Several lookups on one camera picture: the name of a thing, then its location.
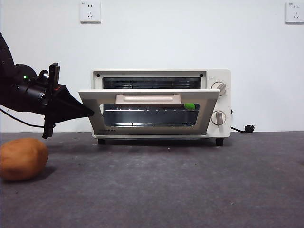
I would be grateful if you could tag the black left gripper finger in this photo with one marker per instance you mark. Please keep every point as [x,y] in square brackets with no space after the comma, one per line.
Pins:
[71,101]
[69,115]

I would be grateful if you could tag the purple toy eggplant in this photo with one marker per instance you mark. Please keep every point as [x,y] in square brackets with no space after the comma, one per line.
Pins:
[190,106]

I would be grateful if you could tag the cream toaster oven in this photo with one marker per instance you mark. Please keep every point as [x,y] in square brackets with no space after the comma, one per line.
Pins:
[154,73]

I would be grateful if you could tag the beige oven knob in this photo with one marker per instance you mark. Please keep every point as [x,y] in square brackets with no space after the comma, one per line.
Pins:
[218,118]
[222,86]

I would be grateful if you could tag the brown potato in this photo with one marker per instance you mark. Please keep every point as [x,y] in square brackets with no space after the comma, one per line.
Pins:
[22,160]

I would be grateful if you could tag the white wall socket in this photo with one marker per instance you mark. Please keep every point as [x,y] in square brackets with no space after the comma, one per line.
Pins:
[295,13]
[90,12]

